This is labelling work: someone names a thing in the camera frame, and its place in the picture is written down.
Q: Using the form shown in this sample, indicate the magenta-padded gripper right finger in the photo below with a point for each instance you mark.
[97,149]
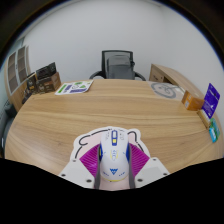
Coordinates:
[151,170]

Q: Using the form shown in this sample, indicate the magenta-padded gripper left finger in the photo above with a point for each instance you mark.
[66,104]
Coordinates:
[76,171]

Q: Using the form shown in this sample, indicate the white blue yellow computer mouse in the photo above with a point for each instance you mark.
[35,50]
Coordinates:
[114,156]

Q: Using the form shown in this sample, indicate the pink white shaped mouse pad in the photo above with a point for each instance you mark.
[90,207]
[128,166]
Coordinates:
[86,140]

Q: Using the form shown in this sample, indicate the teal flat book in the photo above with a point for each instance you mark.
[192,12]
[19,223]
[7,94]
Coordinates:
[213,133]

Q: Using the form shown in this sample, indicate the small tan box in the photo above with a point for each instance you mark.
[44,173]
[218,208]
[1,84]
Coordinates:
[204,119]

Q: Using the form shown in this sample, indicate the green folded cloth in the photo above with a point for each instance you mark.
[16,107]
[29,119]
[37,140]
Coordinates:
[216,128]

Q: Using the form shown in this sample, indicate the orange-brown wooden box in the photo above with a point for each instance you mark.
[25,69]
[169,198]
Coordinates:
[192,100]

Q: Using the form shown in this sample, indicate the green and white printed flyer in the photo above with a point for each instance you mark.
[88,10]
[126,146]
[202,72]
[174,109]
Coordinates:
[74,87]

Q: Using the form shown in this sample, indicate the brown cardboard box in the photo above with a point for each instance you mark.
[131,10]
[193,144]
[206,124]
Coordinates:
[49,84]

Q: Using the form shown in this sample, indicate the purple standing display card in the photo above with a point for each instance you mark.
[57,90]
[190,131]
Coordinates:
[211,100]

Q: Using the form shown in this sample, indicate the black cardboard box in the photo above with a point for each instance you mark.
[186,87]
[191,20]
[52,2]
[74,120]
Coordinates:
[46,70]

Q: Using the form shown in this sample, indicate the black mesh office chair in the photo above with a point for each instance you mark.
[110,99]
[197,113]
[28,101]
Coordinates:
[118,66]

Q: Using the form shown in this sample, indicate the wooden shelf unit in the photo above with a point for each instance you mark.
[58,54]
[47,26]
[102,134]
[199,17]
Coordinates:
[16,71]

